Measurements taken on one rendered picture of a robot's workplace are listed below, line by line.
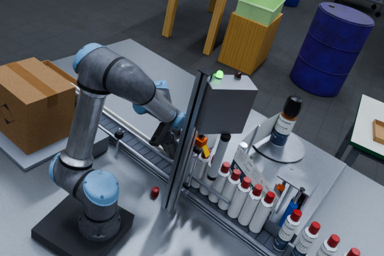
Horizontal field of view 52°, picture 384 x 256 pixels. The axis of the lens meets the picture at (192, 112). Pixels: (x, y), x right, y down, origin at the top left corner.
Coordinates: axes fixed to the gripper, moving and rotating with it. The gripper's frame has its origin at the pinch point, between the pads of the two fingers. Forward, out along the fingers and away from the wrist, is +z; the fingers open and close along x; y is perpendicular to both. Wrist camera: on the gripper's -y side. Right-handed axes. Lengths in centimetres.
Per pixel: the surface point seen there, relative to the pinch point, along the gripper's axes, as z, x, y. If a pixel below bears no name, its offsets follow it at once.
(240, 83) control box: -36, -46, -6
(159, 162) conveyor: 1.8, 7.8, -0.9
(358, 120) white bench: 37, -37, 147
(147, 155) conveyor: -1.5, 13.6, -1.9
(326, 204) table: 40, -49, 45
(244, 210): 17.1, -35.4, -2.4
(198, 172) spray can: 4.0, -14.5, -1.5
